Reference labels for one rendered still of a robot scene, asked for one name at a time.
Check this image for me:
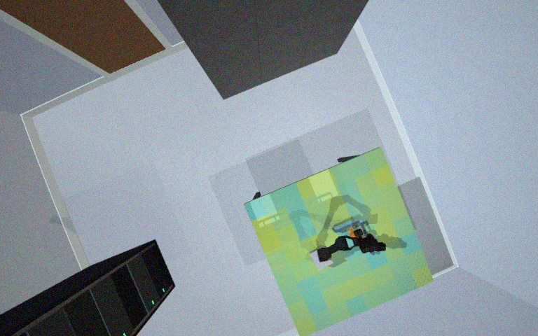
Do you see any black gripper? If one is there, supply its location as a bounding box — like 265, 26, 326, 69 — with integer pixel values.
354, 228, 367, 253

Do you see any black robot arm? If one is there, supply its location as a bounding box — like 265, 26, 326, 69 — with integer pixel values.
317, 234, 386, 262

